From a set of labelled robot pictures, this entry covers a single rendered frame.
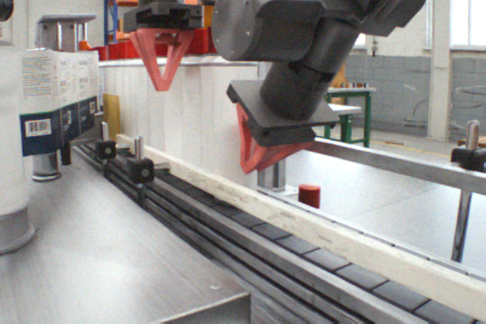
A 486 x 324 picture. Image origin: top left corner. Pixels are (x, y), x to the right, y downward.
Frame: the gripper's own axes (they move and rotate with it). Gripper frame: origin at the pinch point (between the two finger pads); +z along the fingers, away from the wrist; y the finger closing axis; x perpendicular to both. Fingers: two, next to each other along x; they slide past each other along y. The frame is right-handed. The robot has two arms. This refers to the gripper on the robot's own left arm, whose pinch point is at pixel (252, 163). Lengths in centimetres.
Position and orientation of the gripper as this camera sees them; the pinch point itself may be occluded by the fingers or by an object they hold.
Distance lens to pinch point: 46.7
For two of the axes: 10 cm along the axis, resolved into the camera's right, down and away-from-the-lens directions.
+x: 4.6, 7.1, -5.3
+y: -8.2, 1.0, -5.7
